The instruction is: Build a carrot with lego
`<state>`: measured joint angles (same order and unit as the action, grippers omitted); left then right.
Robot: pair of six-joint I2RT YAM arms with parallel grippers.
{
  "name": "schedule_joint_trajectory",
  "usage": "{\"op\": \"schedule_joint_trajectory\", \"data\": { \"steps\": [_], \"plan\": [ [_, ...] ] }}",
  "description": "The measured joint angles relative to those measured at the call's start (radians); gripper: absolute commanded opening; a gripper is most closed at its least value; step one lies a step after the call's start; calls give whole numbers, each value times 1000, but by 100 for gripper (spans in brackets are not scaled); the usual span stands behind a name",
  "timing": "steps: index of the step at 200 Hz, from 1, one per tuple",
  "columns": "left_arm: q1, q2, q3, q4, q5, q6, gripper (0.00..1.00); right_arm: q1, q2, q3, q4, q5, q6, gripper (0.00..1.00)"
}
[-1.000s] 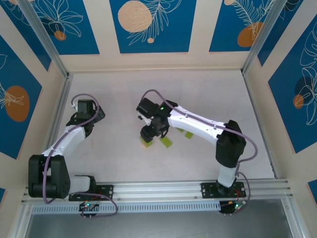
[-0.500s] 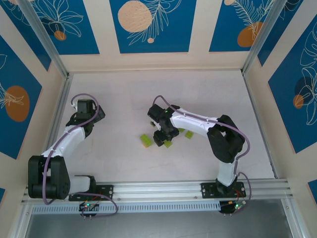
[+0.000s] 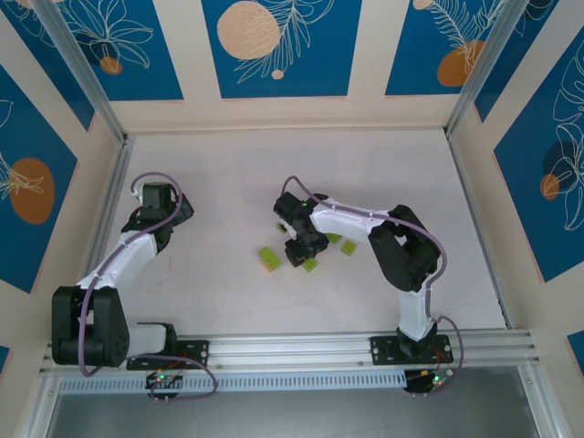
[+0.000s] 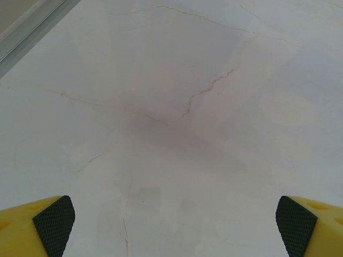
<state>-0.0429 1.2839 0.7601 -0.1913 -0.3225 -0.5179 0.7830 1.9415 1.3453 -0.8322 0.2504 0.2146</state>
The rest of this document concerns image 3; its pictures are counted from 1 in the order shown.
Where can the green lego brick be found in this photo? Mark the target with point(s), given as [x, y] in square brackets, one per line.
[280, 227]
[350, 247]
[310, 266]
[334, 238]

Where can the green-topped orange lego block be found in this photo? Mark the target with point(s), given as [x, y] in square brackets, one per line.
[270, 258]

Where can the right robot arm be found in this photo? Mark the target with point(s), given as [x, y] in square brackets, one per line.
[347, 221]

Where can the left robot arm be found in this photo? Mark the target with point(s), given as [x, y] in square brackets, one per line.
[123, 260]

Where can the grey metal sheet panel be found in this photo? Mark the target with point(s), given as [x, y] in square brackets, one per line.
[292, 417]

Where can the small circuit board with LED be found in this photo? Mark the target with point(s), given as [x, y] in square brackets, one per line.
[160, 379]
[431, 379]

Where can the aluminium side rail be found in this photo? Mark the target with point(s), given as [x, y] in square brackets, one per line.
[479, 228]
[107, 219]

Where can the long aluminium base rail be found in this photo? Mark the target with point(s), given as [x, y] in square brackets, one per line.
[292, 349]

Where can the aluminium frame post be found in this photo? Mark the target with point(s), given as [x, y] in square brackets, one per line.
[80, 68]
[483, 64]

